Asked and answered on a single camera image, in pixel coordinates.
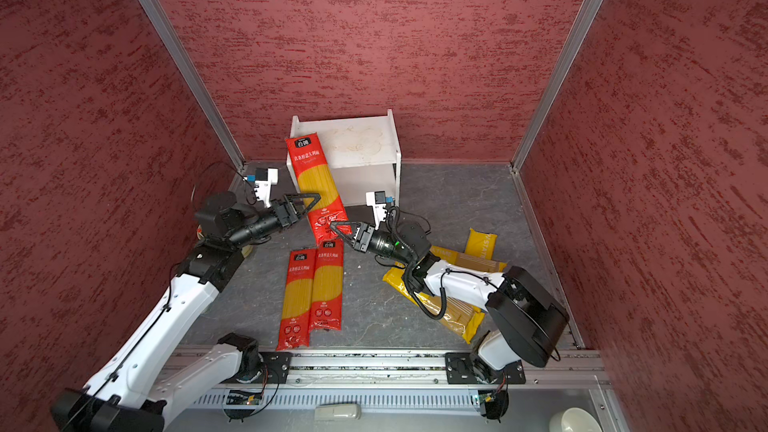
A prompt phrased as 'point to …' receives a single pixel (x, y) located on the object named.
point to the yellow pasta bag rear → (467, 259)
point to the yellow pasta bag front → (462, 318)
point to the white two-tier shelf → (361, 154)
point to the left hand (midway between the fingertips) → (318, 207)
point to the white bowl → (573, 419)
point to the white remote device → (337, 411)
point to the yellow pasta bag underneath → (480, 244)
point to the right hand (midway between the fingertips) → (329, 231)
